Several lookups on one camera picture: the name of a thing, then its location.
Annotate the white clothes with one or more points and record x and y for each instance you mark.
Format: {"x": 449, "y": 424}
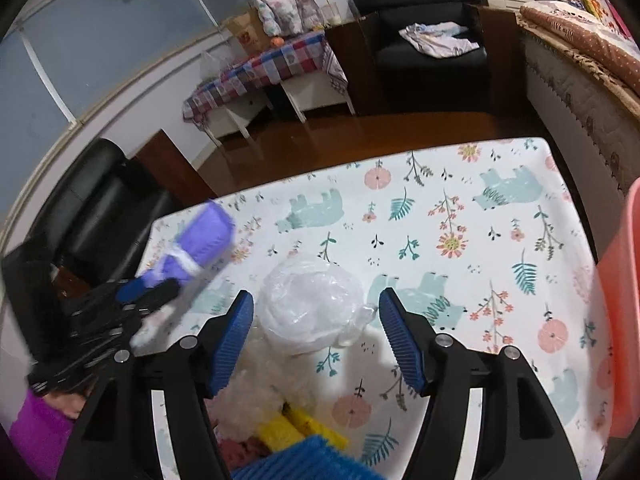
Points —
{"x": 435, "y": 40}

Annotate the thin clear plastic bag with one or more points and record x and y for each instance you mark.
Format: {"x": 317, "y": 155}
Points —
{"x": 211, "y": 67}

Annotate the blue foam net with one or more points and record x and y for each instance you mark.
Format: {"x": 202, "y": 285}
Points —
{"x": 310, "y": 460}

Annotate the orange fruit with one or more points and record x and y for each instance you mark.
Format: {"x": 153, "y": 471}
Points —
{"x": 277, "y": 41}

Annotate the drink cup with straw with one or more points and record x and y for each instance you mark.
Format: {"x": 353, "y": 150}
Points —
{"x": 331, "y": 12}

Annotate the purple cloth roll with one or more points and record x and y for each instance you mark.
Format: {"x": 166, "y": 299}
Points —
{"x": 200, "y": 235}

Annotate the person's left forearm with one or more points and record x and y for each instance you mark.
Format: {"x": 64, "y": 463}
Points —
{"x": 35, "y": 435}

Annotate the checkered cloth side table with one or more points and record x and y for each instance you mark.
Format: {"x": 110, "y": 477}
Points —
{"x": 270, "y": 62}

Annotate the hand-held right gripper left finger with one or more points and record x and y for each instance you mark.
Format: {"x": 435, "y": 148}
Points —
{"x": 230, "y": 340}

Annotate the white desk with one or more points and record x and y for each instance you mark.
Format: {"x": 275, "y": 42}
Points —
{"x": 310, "y": 92}

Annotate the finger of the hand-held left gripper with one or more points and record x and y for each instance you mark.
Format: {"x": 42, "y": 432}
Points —
{"x": 160, "y": 294}
{"x": 132, "y": 291}

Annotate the pink flower cloth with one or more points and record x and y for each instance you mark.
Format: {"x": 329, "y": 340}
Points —
{"x": 614, "y": 10}

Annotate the brown paper bag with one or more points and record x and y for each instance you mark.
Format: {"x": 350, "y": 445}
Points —
{"x": 247, "y": 35}

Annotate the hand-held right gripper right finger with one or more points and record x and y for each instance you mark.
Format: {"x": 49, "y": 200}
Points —
{"x": 400, "y": 340}

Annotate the blue window blind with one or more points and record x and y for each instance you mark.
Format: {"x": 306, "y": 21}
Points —
{"x": 100, "y": 35}

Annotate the pink plastic bucket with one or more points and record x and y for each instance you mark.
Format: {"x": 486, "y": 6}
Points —
{"x": 620, "y": 335}

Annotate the yellow foam net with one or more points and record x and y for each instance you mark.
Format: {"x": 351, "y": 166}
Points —
{"x": 280, "y": 432}

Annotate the pink dotted quilt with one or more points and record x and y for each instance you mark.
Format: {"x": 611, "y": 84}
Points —
{"x": 575, "y": 30}

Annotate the bed mattress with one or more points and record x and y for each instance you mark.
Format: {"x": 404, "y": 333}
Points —
{"x": 575, "y": 110}

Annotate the black armchair with wooden arms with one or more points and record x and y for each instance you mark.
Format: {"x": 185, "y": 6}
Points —
{"x": 425, "y": 60}
{"x": 100, "y": 200}

